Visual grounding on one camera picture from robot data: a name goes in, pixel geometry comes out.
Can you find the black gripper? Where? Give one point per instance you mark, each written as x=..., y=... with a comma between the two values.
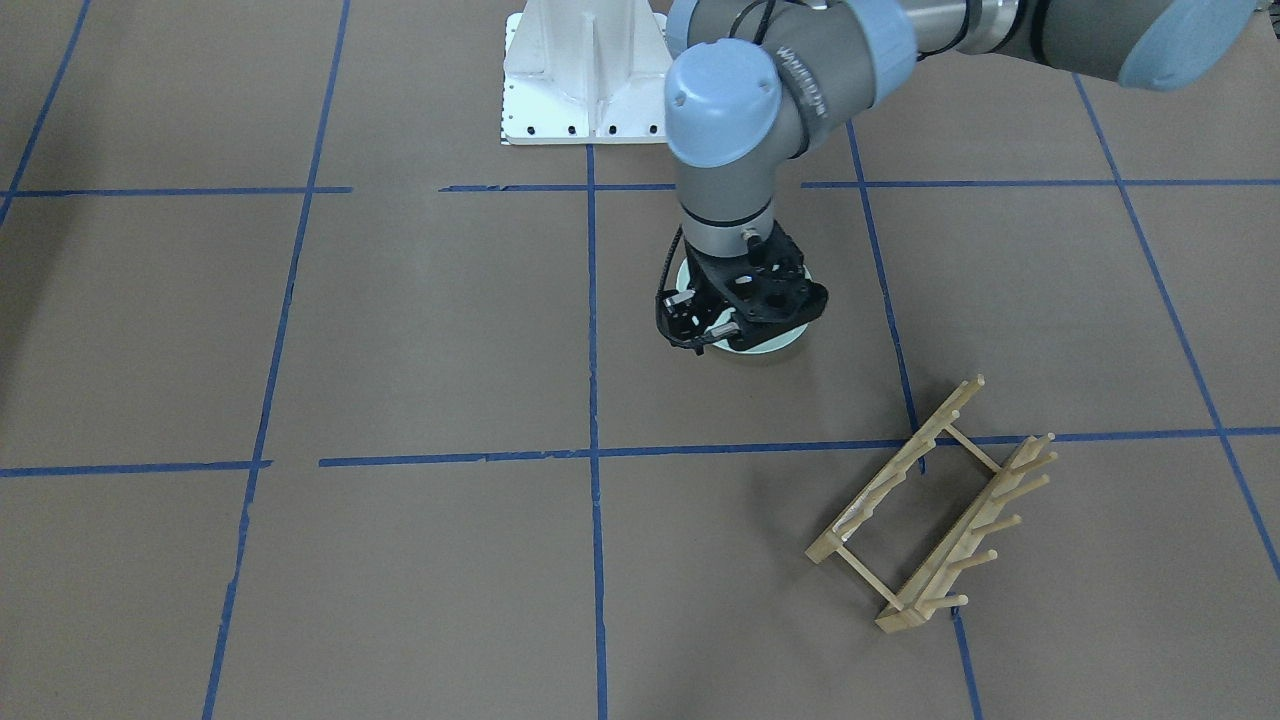
x=703, y=296

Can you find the light green plate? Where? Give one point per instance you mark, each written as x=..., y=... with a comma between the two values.
x=776, y=344

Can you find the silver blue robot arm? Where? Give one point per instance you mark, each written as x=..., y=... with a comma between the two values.
x=756, y=83

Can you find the blue tape grid lines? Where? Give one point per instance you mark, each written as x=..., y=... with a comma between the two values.
x=320, y=402

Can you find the wooden dish rack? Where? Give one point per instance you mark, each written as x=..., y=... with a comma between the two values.
x=952, y=496

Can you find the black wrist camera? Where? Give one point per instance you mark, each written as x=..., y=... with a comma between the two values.
x=694, y=319

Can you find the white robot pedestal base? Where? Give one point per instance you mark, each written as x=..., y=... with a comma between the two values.
x=584, y=72

